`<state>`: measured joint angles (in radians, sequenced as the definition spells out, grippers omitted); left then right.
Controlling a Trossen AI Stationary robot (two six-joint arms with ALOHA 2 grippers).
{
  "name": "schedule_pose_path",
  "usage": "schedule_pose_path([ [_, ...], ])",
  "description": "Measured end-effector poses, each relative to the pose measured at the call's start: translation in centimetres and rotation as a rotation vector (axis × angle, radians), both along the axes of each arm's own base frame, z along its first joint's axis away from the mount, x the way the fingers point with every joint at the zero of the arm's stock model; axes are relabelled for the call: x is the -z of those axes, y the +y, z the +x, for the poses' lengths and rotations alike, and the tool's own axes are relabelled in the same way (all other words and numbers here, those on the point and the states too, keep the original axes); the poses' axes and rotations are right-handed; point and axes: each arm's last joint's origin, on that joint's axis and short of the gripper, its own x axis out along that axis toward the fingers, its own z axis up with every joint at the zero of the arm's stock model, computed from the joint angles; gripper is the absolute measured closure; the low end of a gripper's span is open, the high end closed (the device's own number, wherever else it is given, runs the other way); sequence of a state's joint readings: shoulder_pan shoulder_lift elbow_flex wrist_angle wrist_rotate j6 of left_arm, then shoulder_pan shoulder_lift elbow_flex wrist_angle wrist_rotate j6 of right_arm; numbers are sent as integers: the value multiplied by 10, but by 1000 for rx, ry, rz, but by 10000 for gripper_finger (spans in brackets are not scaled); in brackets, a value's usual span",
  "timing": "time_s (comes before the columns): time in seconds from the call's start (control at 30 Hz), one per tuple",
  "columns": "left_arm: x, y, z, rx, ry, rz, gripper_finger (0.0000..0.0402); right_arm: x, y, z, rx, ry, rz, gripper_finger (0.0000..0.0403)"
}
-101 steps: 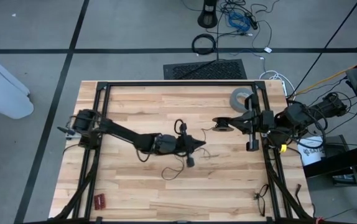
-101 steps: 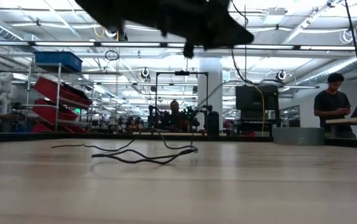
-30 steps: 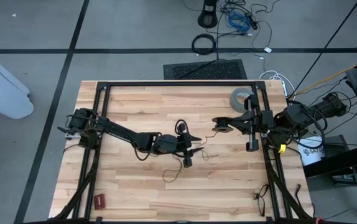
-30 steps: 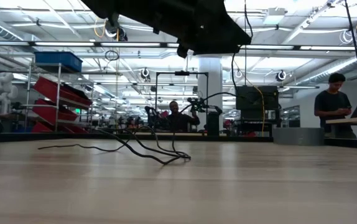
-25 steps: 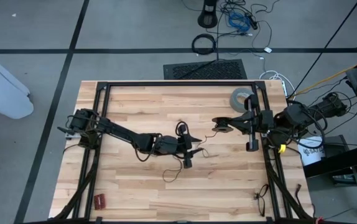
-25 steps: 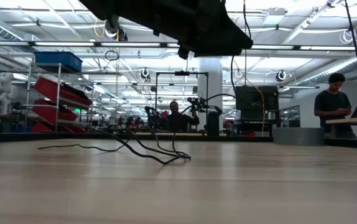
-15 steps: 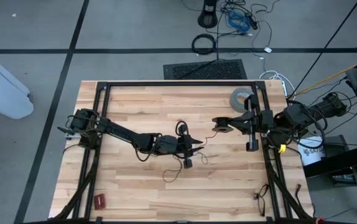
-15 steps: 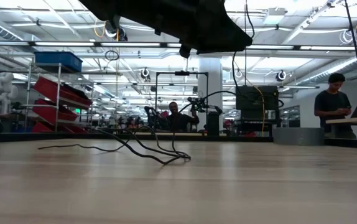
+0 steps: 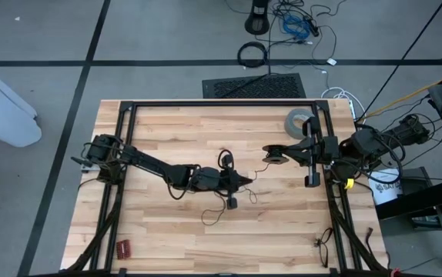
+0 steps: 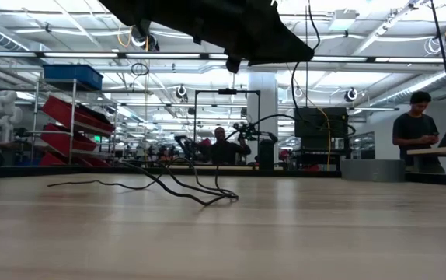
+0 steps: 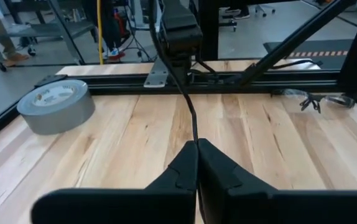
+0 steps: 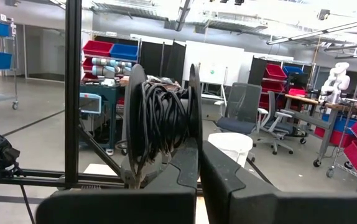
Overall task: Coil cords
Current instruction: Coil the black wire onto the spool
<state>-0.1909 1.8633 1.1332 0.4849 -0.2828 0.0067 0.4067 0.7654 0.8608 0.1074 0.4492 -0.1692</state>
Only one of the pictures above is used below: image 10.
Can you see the grey duct tape roll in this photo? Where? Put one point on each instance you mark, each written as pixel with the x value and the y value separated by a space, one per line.
pixel 372 170

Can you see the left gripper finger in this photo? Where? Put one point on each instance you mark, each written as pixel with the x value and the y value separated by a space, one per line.
pixel 277 56
pixel 281 39

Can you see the blue storage bin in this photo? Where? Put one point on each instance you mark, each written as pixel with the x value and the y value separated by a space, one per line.
pixel 71 74

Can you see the person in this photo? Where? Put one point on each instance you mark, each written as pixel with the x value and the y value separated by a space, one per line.
pixel 223 151
pixel 413 128

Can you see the black cylindrical stand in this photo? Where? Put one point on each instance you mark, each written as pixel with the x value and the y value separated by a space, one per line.
pixel 266 155

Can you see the long wooden table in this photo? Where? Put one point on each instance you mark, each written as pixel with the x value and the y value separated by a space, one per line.
pixel 425 151

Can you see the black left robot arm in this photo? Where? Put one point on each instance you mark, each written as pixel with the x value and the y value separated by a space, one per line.
pixel 149 11

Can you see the black robot station frame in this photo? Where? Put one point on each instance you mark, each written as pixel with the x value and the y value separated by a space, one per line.
pixel 227 91

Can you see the black equipment cart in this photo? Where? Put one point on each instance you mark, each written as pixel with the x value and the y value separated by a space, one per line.
pixel 312 124

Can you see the black aluminium table frame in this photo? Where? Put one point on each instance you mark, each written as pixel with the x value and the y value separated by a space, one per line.
pixel 304 171

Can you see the red storage bin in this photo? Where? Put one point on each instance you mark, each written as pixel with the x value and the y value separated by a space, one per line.
pixel 58 140
pixel 58 109
pixel 52 160

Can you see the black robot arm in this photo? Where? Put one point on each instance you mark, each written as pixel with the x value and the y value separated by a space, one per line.
pixel 248 132
pixel 184 142

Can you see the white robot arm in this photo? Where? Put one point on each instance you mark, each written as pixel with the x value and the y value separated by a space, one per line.
pixel 3 113

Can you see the metal shelf rack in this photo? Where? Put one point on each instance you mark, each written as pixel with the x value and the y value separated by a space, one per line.
pixel 72 116

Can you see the long light strip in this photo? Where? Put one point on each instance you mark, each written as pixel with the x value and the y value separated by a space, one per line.
pixel 79 54

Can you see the white column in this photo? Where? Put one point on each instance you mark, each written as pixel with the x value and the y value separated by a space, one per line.
pixel 262 101

